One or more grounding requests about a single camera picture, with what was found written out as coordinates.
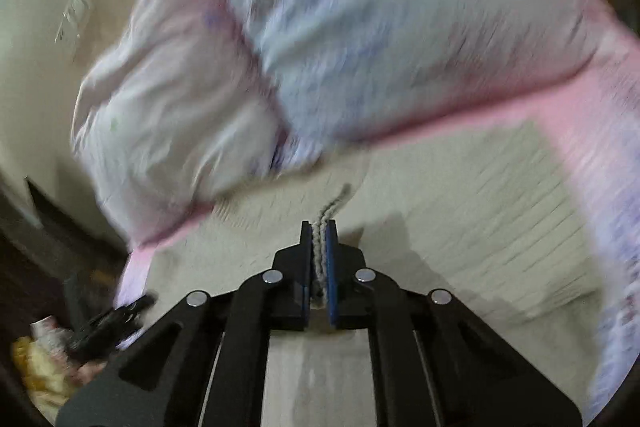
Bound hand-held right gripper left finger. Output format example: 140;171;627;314
55;220;314;427

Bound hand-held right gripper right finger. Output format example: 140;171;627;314
324;219;584;427

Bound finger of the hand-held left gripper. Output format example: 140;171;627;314
66;291;158;362

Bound yellow crumpled cloth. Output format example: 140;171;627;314
10;336;77;410

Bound dark wooden furniture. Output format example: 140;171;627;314
0;174;128;323

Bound cream ribbed bed cover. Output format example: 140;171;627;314
115;119;608;427

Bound white wall switch plate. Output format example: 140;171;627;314
53;0;94;58

